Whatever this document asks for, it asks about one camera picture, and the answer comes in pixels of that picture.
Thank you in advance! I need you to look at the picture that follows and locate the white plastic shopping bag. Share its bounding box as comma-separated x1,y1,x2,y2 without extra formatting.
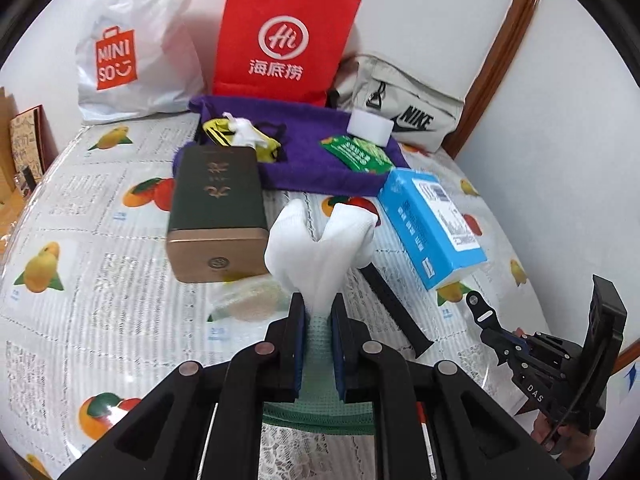
75,0,206,123

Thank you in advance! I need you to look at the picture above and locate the purple fabric tray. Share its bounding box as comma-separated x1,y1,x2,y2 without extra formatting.
172,94,407,198

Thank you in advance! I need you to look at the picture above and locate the wooden nightstand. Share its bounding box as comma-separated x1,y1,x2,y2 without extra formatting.
0,180,32,243

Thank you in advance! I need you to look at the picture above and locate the clear plastic packet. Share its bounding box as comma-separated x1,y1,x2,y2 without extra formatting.
207,279,286,322

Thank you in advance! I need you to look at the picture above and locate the green wipes packet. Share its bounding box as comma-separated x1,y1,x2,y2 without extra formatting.
320,133,396,173

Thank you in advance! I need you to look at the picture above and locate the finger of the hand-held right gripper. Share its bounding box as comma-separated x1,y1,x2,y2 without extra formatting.
465,290,521,366

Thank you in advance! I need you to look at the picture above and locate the person's right hand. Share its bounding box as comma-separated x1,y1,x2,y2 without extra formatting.
530,410,596,461

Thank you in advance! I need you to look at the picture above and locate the white foam block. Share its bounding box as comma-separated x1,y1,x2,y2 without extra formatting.
347,108,393,148

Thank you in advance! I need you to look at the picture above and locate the blue tissue pack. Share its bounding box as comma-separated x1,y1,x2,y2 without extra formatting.
377,167,488,292

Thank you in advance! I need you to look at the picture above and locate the red paper bag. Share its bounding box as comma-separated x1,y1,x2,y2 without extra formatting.
212,0,362,108

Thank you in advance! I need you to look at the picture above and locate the black strap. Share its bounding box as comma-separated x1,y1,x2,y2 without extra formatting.
359,264,435,359

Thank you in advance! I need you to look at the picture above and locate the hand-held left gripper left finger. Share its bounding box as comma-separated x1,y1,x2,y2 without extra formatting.
60,292,307,480

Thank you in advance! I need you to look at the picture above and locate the wooden door frame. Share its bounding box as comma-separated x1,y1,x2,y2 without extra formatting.
442,0,548,156

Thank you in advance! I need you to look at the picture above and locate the dark green tin box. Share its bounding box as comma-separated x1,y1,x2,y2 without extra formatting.
166,144,271,285

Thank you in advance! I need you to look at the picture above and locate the white crumpled cloth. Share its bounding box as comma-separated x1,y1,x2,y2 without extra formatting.
222,111,263,148

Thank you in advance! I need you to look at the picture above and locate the mint green cloth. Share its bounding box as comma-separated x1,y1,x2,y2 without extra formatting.
260,310,376,436

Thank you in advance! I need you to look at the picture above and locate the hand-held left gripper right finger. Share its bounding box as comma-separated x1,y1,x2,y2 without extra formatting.
330,292,576,480

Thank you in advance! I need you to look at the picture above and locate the illustrated book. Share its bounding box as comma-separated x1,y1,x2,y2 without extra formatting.
9,105,48,196

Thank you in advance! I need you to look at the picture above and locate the grey waist bag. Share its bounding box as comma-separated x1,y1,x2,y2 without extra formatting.
332,52,466,153

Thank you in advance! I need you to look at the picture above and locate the yellow zip pouch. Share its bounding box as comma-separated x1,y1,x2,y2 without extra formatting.
200,117,286,163

